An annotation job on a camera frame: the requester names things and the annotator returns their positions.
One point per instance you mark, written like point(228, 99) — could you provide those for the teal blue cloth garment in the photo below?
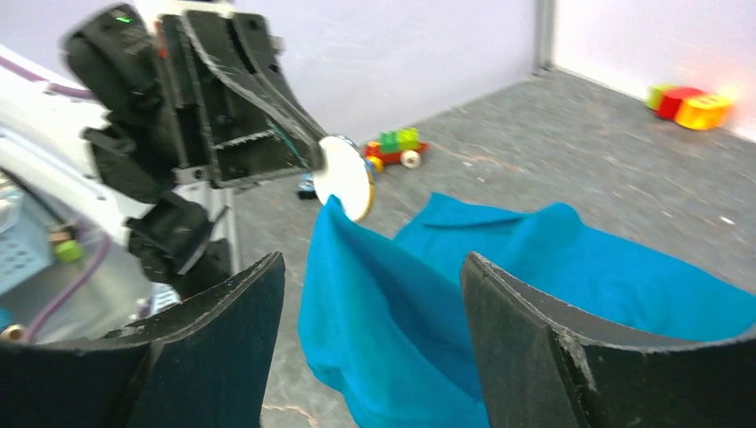
point(383, 321)

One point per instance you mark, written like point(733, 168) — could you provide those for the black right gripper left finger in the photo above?
point(201, 363)

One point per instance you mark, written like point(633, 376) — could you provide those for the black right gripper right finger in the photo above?
point(545, 363)

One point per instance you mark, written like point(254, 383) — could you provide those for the green red orange toy stack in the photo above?
point(688, 106)

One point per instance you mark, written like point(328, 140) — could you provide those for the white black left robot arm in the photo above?
point(117, 197)

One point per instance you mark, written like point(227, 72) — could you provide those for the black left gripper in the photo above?
point(225, 71)

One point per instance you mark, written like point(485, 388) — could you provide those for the colourful toy block train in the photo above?
point(403, 146)

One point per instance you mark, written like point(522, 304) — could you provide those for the small white brooch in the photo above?
point(346, 175)

